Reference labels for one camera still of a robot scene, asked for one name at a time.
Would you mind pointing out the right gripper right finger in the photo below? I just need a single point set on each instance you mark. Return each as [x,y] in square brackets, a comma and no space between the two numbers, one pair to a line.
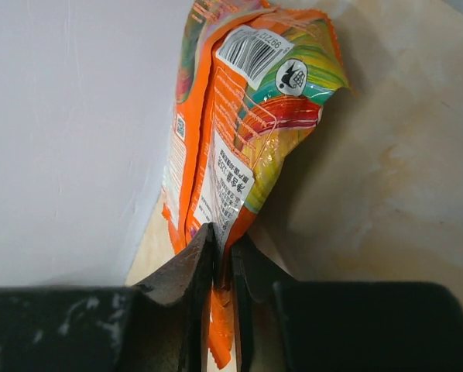
[282,324]

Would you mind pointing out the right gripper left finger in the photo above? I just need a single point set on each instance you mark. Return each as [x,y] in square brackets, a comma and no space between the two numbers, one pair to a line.
[159,324]

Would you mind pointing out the orange snack packet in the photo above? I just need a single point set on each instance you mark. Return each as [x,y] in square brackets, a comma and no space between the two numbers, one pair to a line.
[252,82]

